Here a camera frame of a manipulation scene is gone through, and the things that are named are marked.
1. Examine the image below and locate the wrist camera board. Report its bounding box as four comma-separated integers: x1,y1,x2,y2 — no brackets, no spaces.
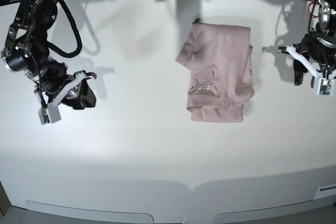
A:
38,105,61,125
311,77,335,97

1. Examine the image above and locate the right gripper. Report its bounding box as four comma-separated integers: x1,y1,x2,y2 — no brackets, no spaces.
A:
34,70,97,110

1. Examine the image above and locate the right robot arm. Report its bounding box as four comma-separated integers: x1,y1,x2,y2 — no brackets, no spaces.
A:
1,0,97,110

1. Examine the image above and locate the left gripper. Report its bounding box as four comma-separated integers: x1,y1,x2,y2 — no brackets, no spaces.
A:
292,35,335,86

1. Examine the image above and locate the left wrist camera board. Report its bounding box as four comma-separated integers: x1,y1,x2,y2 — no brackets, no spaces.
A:
311,77,335,97

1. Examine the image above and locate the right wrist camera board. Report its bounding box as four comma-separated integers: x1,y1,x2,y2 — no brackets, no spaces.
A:
38,105,61,125

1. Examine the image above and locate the pink T-shirt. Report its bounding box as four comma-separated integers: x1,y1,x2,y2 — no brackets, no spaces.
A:
175,22,254,123

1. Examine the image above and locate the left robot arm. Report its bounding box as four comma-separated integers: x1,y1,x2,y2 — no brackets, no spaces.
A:
292,0,335,79

